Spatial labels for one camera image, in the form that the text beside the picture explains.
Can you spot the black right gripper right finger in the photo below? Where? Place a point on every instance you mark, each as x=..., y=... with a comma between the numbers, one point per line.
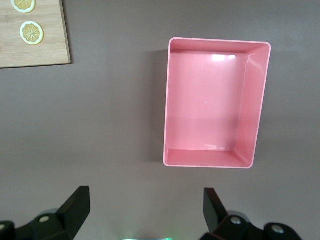
x=215, y=215

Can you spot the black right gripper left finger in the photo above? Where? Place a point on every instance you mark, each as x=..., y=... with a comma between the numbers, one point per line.
x=62, y=220

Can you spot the pink plastic bin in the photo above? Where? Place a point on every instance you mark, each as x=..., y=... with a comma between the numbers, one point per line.
x=200, y=105

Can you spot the wooden cutting board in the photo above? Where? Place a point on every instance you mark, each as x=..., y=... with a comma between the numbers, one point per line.
x=50, y=50

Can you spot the lemon slice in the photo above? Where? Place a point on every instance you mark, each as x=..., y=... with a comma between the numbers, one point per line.
x=23, y=5
x=32, y=33

